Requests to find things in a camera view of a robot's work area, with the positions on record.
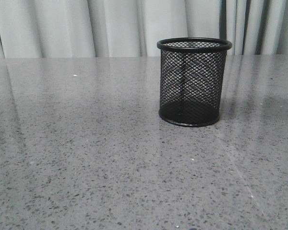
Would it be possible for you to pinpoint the black mesh pen bucket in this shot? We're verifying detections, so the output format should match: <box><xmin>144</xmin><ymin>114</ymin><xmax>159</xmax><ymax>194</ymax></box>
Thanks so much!
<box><xmin>157</xmin><ymin>37</ymin><xmax>232</xmax><ymax>127</ymax></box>

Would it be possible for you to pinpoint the grey pleated curtain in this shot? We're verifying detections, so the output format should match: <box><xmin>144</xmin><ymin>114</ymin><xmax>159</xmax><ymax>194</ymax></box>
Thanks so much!
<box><xmin>0</xmin><ymin>0</ymin><xmax>288</xmax><ymax>58</ymax></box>

